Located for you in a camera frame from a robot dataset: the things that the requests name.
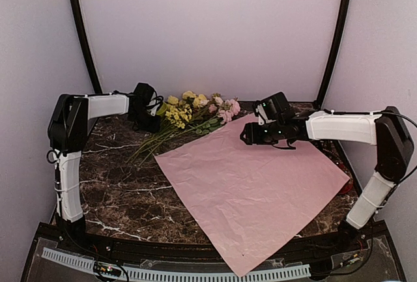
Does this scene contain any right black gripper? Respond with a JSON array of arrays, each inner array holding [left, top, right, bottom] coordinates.
[[240, 120, 285, 145]]

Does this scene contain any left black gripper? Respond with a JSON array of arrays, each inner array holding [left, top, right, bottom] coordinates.
[[130, 108, 162, 133]]

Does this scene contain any small yellow flower bunch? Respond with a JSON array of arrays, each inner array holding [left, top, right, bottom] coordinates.
[[126, 104, 193, 163]]

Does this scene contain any pink carnation stem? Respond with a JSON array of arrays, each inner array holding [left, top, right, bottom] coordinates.
[[185, 95, 240, 135]]

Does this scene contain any pink purple wrapping paper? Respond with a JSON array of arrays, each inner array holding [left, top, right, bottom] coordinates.
[[156, 115, 349, 277]]

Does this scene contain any pale yellow flower stem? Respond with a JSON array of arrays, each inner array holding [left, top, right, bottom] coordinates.
[[166, 91, 209, 109]]

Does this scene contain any pink rose stem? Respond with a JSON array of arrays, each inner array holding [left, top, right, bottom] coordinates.
[[192, 93, 224, 122]]

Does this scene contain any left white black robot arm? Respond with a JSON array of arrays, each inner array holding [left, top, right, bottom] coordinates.
[[46, 83, 164, 253]]

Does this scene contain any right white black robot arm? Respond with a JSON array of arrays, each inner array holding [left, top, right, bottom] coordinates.
[[240, 92, 416, 252]]

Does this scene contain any green plastic bowl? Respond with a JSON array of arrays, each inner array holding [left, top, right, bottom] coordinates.
[[156, 102, 169, 118]]

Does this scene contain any red floral pouch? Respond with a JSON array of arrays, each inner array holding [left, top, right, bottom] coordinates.
[[336, 161, 353, 195]]

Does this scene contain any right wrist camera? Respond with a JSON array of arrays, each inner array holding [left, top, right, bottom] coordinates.
[[253, 101, 272, 126]]

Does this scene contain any black front rail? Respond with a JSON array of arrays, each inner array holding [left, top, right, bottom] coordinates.
[[35, 223, 385, 263]]

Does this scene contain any left black frame post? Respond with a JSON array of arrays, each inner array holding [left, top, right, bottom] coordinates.
[[70, 0, 102, 94]]

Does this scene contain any black frame post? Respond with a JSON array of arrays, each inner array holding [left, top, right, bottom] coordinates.
[[70, 0, 102, 94], [313, 0, 350, 109]]

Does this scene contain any white slotted cable duct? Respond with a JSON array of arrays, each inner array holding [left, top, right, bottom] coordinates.
[[41, 247, 311, 282]]

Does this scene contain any right black frame post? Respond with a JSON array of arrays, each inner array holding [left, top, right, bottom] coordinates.
[[313, 0, 350, 109]]

